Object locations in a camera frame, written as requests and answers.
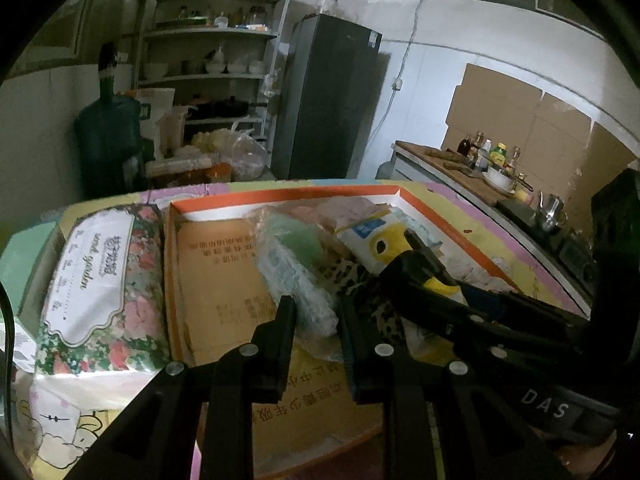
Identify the green and white carton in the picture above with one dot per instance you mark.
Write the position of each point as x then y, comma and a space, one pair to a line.
30, 245

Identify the green pack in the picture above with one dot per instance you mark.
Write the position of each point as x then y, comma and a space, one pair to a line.
295, 275

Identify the cardboard sheets on wall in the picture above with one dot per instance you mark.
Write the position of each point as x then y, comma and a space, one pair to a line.
500, 105

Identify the white metal shelf rack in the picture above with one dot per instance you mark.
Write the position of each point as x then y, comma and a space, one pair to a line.
215, 32

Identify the steel kettle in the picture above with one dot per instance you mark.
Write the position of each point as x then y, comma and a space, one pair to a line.
550, 215

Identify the black gas stove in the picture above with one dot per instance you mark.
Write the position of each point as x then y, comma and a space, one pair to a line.
570, 252

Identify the blue water jug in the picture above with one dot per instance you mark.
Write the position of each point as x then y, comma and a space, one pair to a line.
107, 130

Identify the white cartoon printed pack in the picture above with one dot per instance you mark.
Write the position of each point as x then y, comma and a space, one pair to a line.
55, 410

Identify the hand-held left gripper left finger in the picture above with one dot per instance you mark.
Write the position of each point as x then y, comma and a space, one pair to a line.
285, 330

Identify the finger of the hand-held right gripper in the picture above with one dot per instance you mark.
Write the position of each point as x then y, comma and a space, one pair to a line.
425, 295
500, 307

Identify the orange-rimmed cardboard box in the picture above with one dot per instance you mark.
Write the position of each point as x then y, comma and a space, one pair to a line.
220, 260

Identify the wooden chopping board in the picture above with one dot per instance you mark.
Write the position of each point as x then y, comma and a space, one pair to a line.
430, 160

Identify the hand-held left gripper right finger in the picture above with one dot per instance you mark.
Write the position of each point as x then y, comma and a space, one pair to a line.
350, 335

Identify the wall socket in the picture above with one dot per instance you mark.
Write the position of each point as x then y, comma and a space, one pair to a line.
398, 84

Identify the white bowl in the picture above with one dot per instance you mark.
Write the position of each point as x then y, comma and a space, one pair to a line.
500, 180

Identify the yellow and white soft pack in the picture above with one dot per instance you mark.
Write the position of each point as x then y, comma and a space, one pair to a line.
375, 240

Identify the clear plastic bag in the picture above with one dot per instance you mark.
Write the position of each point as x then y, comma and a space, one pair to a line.
245, 152

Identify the grey gas cylinder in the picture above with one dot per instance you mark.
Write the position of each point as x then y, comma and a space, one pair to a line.
386, 170

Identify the glass jar with red lid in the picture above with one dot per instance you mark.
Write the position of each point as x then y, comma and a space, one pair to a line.
328, 4

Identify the pale pink soft pack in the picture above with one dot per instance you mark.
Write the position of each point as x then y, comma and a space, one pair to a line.
350, 210

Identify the dark grey refrigerator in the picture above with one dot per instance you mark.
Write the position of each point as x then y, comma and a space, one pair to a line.
325, 100

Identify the white paper sack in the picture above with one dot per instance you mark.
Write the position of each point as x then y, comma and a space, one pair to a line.
155, 110

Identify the leopard print soft pouch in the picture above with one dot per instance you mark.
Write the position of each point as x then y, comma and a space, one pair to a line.
360, 275

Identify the floral tissue pack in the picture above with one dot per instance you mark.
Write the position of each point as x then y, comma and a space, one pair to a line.
100, 280

